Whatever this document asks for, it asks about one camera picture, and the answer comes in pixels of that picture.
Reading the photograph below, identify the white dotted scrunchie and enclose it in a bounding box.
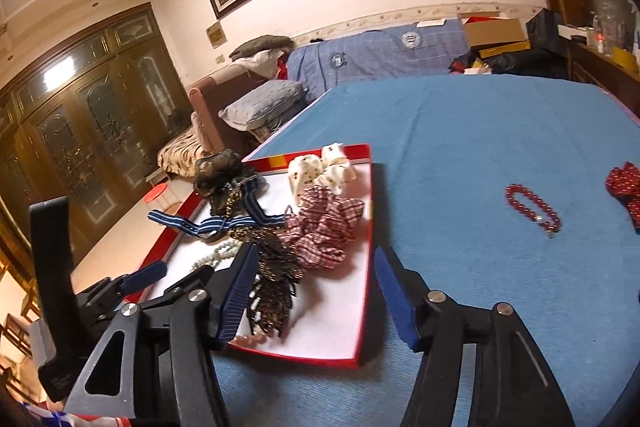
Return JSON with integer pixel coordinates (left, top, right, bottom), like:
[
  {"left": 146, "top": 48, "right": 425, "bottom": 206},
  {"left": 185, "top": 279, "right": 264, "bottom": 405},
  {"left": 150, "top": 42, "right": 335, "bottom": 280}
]
[{"left": 287, "top": 143, "right": 357, "bottom": 208}]

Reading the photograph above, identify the blue plaid cover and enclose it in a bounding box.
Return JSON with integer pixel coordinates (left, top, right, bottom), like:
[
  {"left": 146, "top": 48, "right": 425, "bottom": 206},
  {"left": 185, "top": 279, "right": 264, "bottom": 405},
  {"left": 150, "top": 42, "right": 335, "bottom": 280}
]
[{"left": 286, "top": 18, "right": 473, "bottom": 102}]

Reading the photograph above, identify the small yellow wall plaque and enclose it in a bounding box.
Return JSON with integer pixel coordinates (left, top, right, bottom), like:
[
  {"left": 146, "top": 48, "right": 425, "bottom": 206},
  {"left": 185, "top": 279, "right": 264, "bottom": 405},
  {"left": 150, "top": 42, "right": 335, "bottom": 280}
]
[{"left": 206, "top": 21, "right": 227, "bottom": 48}]

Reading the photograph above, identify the wooden side cabinet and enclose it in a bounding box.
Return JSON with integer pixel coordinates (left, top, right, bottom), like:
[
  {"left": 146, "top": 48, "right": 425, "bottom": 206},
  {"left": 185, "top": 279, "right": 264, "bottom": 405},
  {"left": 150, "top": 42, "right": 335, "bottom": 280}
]
[{"left": 567, "top": 39, "right": 640, "bottom": 122}]

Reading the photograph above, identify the red plaid scrunchie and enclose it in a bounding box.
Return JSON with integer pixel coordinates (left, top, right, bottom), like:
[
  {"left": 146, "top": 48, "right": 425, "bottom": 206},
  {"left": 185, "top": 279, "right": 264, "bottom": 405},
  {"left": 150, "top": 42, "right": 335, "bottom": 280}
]
[{"left": 277, "top": 187, "right": 365, "bottom": 269}]

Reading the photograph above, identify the brown beaded hair clip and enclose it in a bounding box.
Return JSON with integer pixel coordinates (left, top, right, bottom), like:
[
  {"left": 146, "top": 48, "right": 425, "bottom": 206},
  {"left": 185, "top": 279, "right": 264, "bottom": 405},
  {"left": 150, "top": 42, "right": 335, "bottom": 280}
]
[{"left": 235, "top": 224, "right": 307, "bottom": 340}]

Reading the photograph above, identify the white crumpled cloth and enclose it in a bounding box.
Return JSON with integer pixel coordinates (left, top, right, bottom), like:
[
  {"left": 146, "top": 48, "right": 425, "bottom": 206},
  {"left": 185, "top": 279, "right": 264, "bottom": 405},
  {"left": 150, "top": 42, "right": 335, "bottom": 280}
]
[{"left": 247, "top": 49, "right": 288, "bottom": 78}]

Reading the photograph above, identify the brown cream patterned blanket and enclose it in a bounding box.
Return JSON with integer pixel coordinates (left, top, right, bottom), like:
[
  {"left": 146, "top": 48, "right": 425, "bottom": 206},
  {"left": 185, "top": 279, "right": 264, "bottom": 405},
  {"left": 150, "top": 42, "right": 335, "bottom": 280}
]
[{"left": 157, "top": 114, "right": 213, "bottom": 180}]

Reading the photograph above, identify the red white box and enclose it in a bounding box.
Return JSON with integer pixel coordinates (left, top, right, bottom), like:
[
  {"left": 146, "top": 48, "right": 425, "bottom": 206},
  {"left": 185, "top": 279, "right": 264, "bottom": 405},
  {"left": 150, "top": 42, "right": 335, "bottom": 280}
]
[{"left": 122, "top": 143, "right": 386, "bottom": 368}]

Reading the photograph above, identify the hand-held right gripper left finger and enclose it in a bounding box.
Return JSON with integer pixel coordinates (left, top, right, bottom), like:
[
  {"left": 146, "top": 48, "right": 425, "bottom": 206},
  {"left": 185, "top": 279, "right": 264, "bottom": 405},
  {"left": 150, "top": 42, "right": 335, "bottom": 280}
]
[{"left": 65, "top": 243, "right": 260, "bottom": 427}]

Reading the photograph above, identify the red bead bracelet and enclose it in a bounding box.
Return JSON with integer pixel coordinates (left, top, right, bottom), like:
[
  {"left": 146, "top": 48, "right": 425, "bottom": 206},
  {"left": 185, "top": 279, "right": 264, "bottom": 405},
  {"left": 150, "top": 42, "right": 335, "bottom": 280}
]
[{"left": 505, "top": 184, "right": 562, "bottom": 239}]

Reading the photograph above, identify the blue striped bow hair clip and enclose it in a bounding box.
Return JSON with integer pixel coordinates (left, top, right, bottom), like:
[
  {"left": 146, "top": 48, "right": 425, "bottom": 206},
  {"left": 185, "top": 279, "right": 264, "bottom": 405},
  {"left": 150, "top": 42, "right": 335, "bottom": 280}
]
[{"left": 147, "top": 177, "right": 291, "bottom": 243}]

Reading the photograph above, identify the glass jar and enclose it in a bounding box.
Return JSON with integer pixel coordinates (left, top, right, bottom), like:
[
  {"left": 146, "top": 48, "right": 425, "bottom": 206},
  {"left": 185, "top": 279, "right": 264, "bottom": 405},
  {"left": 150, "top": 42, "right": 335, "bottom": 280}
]
[{"left": 592, "top": 0, "right": 626, "bottom": 58}]

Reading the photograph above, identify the wooden wardrobe with glass doors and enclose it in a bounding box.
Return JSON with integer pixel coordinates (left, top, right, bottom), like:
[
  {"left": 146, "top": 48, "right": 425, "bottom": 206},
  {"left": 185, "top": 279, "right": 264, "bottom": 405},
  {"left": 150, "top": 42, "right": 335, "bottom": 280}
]
[{"left": 0, "top": 2, "right": 193, "bottom": 248}]

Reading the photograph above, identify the black lace scrunchie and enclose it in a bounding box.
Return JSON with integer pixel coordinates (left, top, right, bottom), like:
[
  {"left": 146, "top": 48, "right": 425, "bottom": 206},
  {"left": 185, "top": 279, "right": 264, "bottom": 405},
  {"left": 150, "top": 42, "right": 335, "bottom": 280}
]
[{"left": 194, "top": 149, "right": 242, "bottom": 195}]

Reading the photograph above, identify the brown sofa chair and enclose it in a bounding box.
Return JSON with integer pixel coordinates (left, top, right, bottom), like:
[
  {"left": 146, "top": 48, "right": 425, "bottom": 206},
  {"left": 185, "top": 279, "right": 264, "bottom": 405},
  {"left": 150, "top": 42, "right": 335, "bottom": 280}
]
[{"left": 189, "top": 74, "right": 271, "bottom": 148}]

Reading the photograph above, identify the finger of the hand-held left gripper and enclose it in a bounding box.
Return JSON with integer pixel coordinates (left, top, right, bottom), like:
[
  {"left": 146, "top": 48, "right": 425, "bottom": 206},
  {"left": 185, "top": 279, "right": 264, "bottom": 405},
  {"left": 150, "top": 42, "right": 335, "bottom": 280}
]
[{"left": 75, "top": 259, "right": 169, "bottom": 314}]

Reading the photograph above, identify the red white blue cloth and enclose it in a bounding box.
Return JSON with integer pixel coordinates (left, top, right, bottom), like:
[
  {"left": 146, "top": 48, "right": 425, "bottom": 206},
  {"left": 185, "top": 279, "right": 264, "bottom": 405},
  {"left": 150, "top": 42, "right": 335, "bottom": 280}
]
[{"left": 15, "top": 401, "right": 133, "bottom": 427}]

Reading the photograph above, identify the grey folded cloth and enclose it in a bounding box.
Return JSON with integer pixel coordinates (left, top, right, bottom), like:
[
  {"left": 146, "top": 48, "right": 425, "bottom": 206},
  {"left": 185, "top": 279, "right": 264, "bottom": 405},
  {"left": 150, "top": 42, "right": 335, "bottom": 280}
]
[{"left": 230, "top": 35, "right": 295, "bottom": 60}]

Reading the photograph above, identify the blue bed cover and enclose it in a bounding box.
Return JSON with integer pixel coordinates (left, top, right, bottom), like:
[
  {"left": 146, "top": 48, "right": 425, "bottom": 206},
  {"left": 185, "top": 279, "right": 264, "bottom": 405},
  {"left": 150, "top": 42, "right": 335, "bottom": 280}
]
[{"left": 210, "top": 74, "right": 640, "bottom": 427}]

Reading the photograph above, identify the cardboard box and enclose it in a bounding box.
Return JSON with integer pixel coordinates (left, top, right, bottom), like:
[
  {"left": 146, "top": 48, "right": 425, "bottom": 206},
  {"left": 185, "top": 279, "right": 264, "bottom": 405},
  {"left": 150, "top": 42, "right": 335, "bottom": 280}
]
[{"left": 459, "top": 13, "right": 531, "bottom": 50}]

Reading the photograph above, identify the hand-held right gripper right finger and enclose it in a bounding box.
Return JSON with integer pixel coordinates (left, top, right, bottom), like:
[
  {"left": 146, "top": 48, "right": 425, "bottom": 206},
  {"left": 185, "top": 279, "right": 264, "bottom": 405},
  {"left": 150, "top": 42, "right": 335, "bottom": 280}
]
[{"left": 374, "top": 247, "right": 576, "bottom": 427}]

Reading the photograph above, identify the grey blue pillow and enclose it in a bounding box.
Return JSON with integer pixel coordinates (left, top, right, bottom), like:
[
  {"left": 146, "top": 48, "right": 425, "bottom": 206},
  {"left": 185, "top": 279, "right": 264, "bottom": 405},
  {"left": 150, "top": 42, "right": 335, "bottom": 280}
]
[{"left": 219, "top": 80, "right": 308, "bottom": 131}]

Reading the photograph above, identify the flat yellow brown box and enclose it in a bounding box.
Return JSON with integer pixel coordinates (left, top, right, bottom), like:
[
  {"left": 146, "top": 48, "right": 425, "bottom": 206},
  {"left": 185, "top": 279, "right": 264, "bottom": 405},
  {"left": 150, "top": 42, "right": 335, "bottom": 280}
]
[{"left": 477, "top": 42, "right": 531, "bottom": 58}]

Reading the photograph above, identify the small pearl bracelet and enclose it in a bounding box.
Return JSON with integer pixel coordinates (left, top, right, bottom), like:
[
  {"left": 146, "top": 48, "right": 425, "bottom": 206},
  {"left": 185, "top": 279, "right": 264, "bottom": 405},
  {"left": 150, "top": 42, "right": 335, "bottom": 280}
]
[{"left": 192, "top": 241, "right": 242, "bottom": 271}]

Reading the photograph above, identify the black plastic bag pile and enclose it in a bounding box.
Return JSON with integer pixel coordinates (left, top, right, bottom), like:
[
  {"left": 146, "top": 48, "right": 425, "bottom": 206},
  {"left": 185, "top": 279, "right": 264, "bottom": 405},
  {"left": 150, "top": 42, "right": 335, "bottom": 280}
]
[{"left": 487, "top": 49, "right": 571, "bottom": 80}]

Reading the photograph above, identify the red polka dot bow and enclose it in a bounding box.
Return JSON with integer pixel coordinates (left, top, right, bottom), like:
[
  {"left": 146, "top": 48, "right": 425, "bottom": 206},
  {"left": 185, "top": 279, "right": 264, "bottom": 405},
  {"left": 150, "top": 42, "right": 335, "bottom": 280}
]
[{"left": 605, "top": 161, "right": 640, "bottom": 229}]

